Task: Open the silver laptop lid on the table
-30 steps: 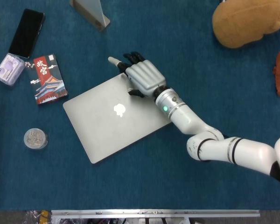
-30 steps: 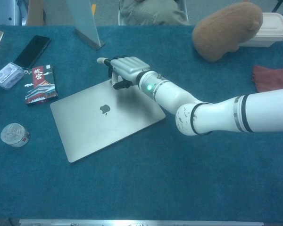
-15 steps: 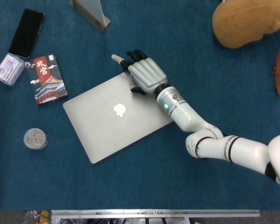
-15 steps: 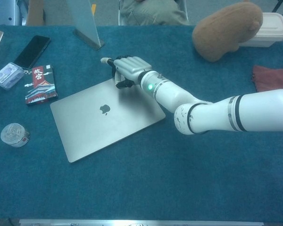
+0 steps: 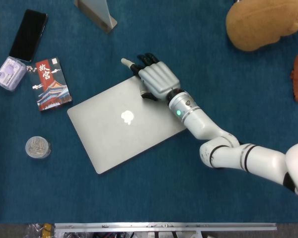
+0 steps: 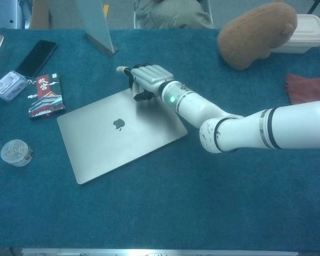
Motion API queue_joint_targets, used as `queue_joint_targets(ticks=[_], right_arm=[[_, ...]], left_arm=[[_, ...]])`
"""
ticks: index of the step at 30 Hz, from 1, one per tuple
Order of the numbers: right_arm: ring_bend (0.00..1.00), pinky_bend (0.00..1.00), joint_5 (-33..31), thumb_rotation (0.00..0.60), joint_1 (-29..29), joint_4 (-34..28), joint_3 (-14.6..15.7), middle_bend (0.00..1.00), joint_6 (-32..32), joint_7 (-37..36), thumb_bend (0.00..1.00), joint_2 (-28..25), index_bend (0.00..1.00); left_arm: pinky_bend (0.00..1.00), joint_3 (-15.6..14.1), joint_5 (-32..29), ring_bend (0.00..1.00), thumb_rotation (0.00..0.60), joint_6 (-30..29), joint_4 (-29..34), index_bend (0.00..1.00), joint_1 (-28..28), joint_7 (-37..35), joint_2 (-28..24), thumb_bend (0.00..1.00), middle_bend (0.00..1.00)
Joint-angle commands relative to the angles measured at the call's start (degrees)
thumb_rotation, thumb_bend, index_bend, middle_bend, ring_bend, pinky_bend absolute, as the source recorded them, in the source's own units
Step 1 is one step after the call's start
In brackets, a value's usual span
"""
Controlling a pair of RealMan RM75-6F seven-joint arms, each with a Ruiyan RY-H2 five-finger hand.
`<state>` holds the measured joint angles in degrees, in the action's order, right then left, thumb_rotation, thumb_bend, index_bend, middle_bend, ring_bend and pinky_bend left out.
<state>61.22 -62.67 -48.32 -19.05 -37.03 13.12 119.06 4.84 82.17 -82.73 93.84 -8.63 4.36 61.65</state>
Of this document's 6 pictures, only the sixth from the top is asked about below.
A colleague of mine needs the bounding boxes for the teal table cloth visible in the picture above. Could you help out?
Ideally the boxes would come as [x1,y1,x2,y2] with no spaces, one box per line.
[0,28,320,251]

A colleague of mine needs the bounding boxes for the silver Apple laptop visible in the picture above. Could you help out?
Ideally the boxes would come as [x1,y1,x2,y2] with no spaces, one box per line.
[57,87,188,185]

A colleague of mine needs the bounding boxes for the black smartphone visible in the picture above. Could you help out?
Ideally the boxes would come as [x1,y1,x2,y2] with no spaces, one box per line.
[15,39,58,79]

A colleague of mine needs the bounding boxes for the frosted acrylic sign stand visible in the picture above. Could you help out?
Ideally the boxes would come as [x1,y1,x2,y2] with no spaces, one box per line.
[75,0,119,57]

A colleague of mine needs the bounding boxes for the clear plastic case purple contents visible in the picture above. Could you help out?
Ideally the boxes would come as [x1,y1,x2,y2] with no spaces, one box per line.
[0,70,28,103]

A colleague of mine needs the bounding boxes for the brown plush toy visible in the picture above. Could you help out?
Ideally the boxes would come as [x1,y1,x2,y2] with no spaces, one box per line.
[217,0,299,71]

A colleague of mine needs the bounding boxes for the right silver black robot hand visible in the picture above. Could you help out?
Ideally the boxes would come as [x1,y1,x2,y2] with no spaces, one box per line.
[116,63,175,102]

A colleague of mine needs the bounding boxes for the silver metal frame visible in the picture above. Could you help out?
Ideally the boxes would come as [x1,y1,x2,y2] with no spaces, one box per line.
[0,0,34,29]

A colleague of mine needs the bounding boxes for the brown cardboard box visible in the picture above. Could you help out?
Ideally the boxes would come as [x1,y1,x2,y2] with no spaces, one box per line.
[29,0,53,29]

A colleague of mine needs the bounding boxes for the seated person in grey clothes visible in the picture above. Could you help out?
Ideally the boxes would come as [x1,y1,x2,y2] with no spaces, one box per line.
[135,0,213,29]

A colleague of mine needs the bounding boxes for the red-brown cloth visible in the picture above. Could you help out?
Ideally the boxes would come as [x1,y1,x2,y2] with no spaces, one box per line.
[284,74,320,105]

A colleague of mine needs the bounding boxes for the aluminium frame rail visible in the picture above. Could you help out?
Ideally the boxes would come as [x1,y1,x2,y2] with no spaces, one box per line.
[21,247,299,256]

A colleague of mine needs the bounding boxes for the red black card box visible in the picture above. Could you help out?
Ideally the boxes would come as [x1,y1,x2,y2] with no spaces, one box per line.
[26,73,67,121]

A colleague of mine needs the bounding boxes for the white lidded takeaway container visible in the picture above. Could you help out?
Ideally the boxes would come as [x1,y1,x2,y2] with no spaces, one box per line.
[269,14,320,54]

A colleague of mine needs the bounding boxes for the clear round jar of clips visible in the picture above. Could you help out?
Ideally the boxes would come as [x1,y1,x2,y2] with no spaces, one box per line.
[0,139,35,168]

